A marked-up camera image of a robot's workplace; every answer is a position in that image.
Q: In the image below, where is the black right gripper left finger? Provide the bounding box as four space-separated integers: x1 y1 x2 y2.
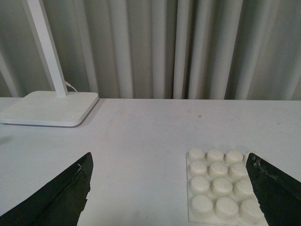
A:
0 152 94 226

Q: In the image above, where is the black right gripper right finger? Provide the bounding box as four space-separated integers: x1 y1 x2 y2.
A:
246 153 301 226

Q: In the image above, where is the white studded base plate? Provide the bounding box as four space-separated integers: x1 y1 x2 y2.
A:
186 147 268 226

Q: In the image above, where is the white desk lamp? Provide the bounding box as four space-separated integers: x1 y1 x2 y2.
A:
0 0 99 127

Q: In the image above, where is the grey pleated curtain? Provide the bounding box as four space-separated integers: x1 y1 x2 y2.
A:
0 0 301 100

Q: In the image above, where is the white lamp cable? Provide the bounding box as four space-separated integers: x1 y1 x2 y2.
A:
65 81 78 93

